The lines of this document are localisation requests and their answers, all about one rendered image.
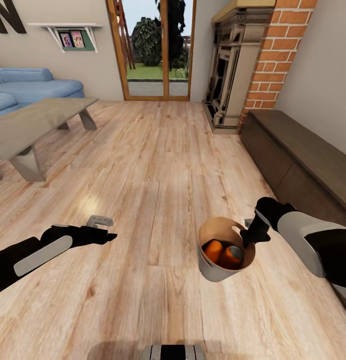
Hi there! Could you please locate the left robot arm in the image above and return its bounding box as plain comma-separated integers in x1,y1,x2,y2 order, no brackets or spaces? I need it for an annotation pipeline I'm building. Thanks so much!
0,215,118,292

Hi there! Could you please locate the trash can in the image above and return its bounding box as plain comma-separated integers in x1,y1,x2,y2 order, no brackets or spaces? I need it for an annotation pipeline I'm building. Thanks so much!
198,217,257,283

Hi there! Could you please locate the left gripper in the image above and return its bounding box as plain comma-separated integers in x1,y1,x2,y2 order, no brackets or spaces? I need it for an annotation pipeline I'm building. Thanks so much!
81,226,118,246

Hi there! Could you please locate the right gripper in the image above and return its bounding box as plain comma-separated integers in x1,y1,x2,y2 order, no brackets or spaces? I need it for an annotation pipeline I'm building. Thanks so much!
239,223,271,249

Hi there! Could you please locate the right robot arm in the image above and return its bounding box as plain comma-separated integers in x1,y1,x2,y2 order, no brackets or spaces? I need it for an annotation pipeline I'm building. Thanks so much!
239,197,346,298

